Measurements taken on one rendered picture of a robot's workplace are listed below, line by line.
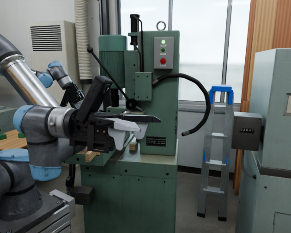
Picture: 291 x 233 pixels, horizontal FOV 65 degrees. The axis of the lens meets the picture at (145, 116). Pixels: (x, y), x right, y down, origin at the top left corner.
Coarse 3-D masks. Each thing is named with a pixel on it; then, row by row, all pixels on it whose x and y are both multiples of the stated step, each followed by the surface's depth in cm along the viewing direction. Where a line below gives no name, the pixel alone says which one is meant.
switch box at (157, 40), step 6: (156, 42) 119; (168, 42) 118; (156, 48) 120; (168, 48) 119; (156, 54) 120; (168, 54) 119; (156, 60) 121; (168, 60) 120; (156, 66) 122; (162, 66) 121; (168, 66) 121
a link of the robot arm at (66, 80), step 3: (63, 78) 134; (66, 78) 135; (69, 78) 137; (60, 81) 134; (63, 81) 134; (66, 81) 135; (69, 81) 136; (60, 84) 135; (63, 84) 134; (66, 84) 135
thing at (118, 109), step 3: (108, 108) 146; (111, 108) 146; (114, 108) 146; (117, 108) 145; (120, 108) 145; (123, 108) 145; (108, 111) 147; (111, 111) 146; (114, 111) 146; (117, 111) 146; (120, 111) 145; (123, 111) 145
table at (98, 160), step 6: (114, 150) 135; (72, 156) 119; (78, 156) 118; (84, 156) 117; (96, 156) 116; (102, 156) 116; (108, 156) 124; (66, 162) 120; (72, 162) 119; (78, 162) 119; (84, 162) 118; (90, 162) 118; (96, 162) 117; (102, 162) 117
